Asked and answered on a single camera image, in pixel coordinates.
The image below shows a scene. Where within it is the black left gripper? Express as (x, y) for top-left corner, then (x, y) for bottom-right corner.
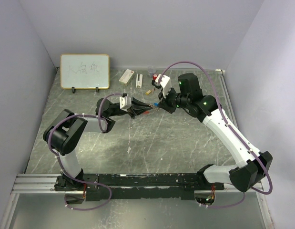
(109, 96), (153, 119)

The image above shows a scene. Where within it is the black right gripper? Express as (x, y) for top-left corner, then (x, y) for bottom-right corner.
(157, 84), (190, 114)

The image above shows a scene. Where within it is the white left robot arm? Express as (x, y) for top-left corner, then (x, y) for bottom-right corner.
(43, 94), (152, 190)

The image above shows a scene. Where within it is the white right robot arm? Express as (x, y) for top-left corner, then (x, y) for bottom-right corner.
(153, 73), (273, 192)

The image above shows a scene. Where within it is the yellow key tag with key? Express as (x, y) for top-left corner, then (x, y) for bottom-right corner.
(145, 88), (155, 95)

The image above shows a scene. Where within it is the white stapler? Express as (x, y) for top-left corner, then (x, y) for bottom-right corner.
(136, 74), (143, 88)

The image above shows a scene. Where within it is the red black stamp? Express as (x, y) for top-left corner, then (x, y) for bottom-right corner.
(152, 74), (158, 86)

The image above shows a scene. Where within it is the green white staples box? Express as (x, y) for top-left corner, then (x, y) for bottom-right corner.
(119, 69), (134, 85)

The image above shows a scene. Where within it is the clear plastic cup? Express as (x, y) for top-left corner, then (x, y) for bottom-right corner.
(147, 66), (156, 77)

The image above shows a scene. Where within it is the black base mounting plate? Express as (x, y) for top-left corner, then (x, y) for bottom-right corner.
(54, 173), (224, 201)

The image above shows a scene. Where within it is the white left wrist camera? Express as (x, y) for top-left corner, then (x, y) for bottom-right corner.
(119, 93), (132, 111)

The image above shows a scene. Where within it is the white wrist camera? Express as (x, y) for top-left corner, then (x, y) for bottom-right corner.
(155, 74), (172, 98)
(119, 93), (132, 111)

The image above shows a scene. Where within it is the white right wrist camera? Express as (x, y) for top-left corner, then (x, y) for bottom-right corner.
(155, 74), (172, 98)

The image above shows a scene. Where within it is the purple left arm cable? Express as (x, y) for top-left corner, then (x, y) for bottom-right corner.
(47, 93), (122, 211)

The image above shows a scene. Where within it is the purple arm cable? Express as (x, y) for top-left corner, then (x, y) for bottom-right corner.
(156, 61), (274, 208)
(47, 93), (122, 211)

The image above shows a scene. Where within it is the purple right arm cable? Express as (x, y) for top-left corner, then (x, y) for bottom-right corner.
(156, 61), (274, 208)

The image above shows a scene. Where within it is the aluminium right side rail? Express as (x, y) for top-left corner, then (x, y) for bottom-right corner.
(215, 68), (253, 173)

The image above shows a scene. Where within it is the aluminium rail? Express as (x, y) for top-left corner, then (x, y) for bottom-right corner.
(215, 68), (253, 173)
(11, 172), (264, 194)

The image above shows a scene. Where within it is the white board yellow frame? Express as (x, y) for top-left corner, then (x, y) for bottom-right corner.
(60, 53), (110, 89)

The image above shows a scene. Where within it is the aluminium front rail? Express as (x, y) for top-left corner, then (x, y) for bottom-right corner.
(11, 172), (264, 194)

